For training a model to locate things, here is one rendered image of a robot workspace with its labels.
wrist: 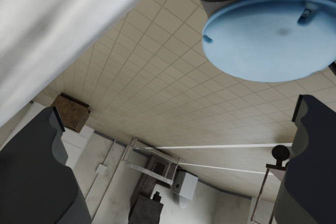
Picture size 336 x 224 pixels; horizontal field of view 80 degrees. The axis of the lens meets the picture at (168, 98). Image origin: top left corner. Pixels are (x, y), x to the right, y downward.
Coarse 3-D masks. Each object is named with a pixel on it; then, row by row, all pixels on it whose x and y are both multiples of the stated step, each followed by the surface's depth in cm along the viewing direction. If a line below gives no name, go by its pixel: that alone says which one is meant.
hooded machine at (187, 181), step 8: (184, 176) 910; (192, 176) 929; (176, 184) 929; (184, 184) 901; (192, 184) 920; (176, 192) 899; (184, 192) 893; (192, 192) 912; (176, 200) 896; (184, 200) 890
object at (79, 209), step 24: (48, 120) 9; (24, 144) 8; (48, 144) 8; (0, 168) 7; (24, 168) 7; (48, 168) 7; (0, 192) 6; (24, 192) 6; (48, 192) 6; (72, 192) 6; (0, 216) 6; (24, 216) 6; (48, 216) 6; (72, 216) 6
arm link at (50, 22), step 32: (0, 0) 11; (32, 0) 11; (64, 0) 12; (96, 0) 12; (128, 0) 14; (0, 32) 12; (32, 32) 12; (64, 32) 13; (96, 32) 15; (0, 64) 13; (32, 64) 14; (64, 64) 16; (0, 96) 14; (32, 96) 17
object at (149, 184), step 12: (156, 168) 834; (180, 168) 876; (144, 180) 809; (156, 180) 820; (144, 192) 794; (156, 192) 873; (132, 204) 770; (144, 204) 751; (156, 204) 761; (132, 216) 728; (144, 216) 738; (156, 216) 748
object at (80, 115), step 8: (56, 96) 482; (64, 96) 495; (56, 104) 476; (64, 104) 481; (72, 104) 486; (80, 104) 501; (64, 112) 476; (72, 112) 481; (80, 112) 487; (88, 112) 562; (64, 120) 471; (72, 120) 476; (80, 120) 490; (72, 128) 551; (80, 128) 541
